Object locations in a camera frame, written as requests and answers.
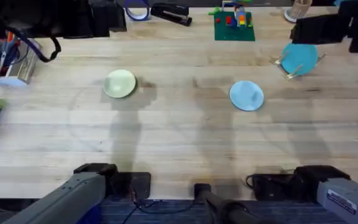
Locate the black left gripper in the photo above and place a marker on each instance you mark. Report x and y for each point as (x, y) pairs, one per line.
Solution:
(104, 15)

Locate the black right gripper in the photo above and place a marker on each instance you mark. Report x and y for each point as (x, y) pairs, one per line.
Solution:
(319, 29)

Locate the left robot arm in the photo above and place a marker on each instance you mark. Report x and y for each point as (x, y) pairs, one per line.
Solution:
(73, 196)

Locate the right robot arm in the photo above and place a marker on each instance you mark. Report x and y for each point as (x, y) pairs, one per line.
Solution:
(346, 199)

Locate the teal plate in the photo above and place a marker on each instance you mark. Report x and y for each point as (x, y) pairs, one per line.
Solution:
(300, 59)

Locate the black stapler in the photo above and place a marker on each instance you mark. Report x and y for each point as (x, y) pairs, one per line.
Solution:
(171, 14)

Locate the pale green plate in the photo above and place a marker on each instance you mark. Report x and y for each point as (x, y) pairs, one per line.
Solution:
(119, 83)

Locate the green board with toy blocks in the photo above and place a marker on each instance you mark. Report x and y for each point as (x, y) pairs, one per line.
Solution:
(234, 29)

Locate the light blue plate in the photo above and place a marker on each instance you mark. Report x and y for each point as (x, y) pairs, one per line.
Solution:
(246, 95)

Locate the black stand pole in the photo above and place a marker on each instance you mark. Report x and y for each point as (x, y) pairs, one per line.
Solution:
(219, 207)

